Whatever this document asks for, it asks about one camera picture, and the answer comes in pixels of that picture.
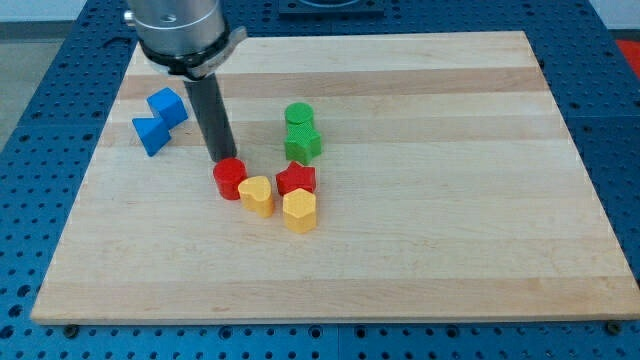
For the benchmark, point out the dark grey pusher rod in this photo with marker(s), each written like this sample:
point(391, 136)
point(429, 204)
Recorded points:
point(208, 106)

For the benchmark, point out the red cylinder block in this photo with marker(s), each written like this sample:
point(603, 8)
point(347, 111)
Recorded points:
point(228, 174)

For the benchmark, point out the green star block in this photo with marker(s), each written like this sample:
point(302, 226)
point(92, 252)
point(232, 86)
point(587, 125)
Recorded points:
point(303, 143)

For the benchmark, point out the red object at edge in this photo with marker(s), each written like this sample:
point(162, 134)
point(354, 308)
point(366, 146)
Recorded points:
point(631, 52)

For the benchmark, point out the blue triangle block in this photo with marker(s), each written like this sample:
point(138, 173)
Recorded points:
point(153, 134)

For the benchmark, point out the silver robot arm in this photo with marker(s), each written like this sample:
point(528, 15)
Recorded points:
point(191, 39)

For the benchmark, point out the yellow hexagon block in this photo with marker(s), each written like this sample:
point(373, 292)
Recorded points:
point(300, 211)

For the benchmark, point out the red star block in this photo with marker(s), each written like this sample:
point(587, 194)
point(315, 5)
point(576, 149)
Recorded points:
point(296, 176)

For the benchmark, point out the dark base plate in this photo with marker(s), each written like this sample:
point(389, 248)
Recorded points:
point(290, 9)

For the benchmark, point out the wooden board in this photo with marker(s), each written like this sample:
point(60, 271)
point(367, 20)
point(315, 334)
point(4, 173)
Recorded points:
point(449, 189)

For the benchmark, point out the blue cube block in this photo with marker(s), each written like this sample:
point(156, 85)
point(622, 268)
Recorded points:
point(168, 105)

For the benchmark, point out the green cylinder block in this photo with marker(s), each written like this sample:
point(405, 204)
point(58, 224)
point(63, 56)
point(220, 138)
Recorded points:
point(299, 113)

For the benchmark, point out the yellow heart block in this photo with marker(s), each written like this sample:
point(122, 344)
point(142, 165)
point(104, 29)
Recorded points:
point(256, 196)

